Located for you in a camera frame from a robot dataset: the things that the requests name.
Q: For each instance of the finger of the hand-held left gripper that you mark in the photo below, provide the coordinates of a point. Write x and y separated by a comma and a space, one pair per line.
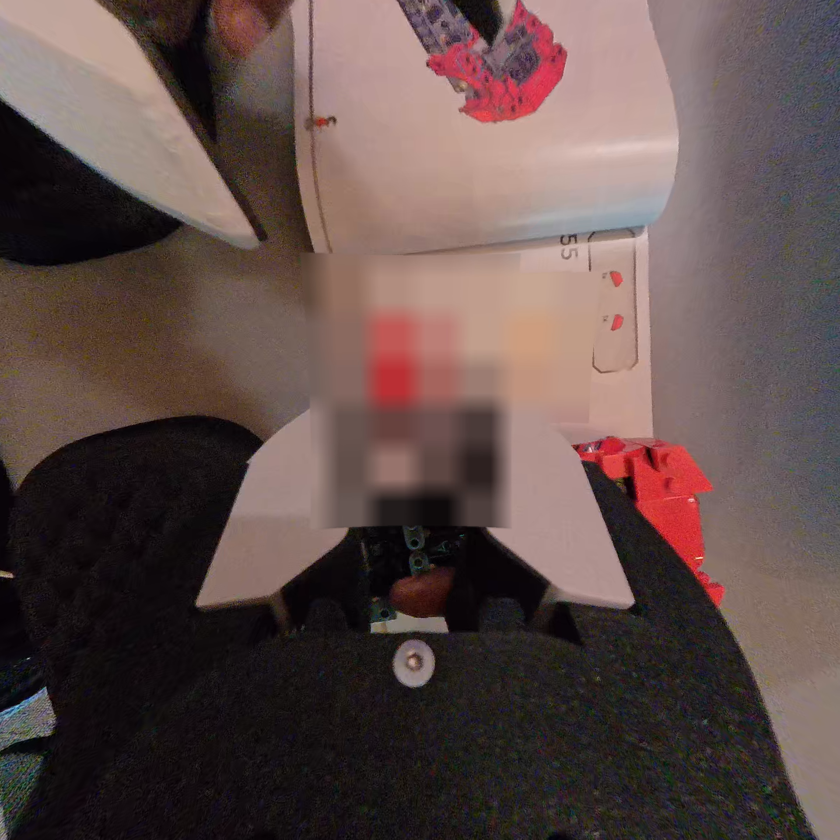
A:
92, 92

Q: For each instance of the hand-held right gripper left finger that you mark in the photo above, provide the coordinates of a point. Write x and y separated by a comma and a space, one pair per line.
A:
263, 538

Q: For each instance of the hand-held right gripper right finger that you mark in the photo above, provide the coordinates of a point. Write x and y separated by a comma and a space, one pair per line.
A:
565, 538

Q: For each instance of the lego instruction booklet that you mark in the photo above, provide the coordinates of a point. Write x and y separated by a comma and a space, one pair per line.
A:
499, 171

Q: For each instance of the red lego bricks cluster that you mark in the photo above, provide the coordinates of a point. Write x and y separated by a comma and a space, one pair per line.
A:
663, 492

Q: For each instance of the person's left hand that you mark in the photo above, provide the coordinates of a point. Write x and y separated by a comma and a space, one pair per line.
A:
250, 20

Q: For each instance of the black quilted chair seat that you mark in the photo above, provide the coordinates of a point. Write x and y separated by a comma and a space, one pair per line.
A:
66, 210
66, 551

